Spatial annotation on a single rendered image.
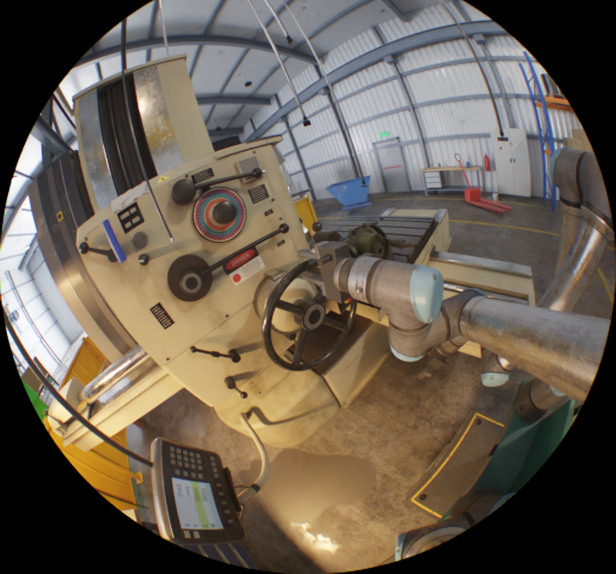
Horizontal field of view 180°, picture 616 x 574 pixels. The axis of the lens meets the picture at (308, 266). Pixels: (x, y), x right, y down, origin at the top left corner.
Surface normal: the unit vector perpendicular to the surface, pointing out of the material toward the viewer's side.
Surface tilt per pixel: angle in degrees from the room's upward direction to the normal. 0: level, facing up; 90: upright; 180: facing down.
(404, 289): 51
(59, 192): 90
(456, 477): 0
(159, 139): 90
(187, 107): 90
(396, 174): 90
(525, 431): 0
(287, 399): 0
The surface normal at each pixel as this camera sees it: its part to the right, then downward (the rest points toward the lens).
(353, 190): -0.32, 0.53
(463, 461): -0.32, -0.84
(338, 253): 0.63, 0.15
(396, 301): -0.75, 0.37
